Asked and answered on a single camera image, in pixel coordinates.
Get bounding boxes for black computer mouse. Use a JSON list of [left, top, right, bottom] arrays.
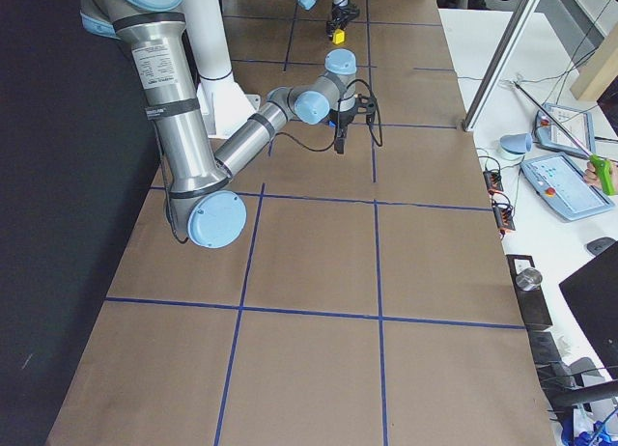
[[585, 237, 616, 256]]

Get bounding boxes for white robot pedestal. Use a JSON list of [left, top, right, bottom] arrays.
[[183, 0, 261, 139]]

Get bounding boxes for aluminium frame post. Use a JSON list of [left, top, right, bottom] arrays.
[[462, 0, 541, 132]]

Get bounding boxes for white side desk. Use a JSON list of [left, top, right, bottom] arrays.
[[436, 6, 618, 446]]

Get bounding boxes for black box under cup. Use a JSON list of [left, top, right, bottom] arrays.
[[506, 254, 552, 331]]

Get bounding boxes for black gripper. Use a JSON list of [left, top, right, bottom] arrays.
[[325, 2, 360, 34], [328, 94, 377, 154]]

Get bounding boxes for near teach pendant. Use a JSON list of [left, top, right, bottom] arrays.
[[520, 153, 615, 221]]

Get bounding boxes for teach pendant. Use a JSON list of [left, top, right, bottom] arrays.
[[533, 102, 596, 157], [520, 153, 615, 221]]

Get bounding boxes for black laptop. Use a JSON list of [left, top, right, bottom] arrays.
[[559, 243, 618, 379]]

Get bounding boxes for silver metal cup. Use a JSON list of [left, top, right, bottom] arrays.
[[515, 267, 543, 292]]

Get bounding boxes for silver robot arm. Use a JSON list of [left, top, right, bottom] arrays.
[[80, 0, 382, 249], [296, 0, 360, 40]]

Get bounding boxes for far teach pendant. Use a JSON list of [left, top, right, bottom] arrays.
[[533, 102, 596, 157]]

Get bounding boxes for green handled grabber stick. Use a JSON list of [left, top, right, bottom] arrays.
[[506, 80, 617, 196]]

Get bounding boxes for person hand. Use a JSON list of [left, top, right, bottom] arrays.
[[584, 162, 618, 189]]

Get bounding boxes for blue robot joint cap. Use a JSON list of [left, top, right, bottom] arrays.
[[498, 132, 533, 161]]

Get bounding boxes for yellow wooden block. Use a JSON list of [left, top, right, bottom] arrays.
[[332, 29, 346, 45]]

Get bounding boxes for orange black connector board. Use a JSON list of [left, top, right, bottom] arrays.
[[483, 170, 504, 194]]

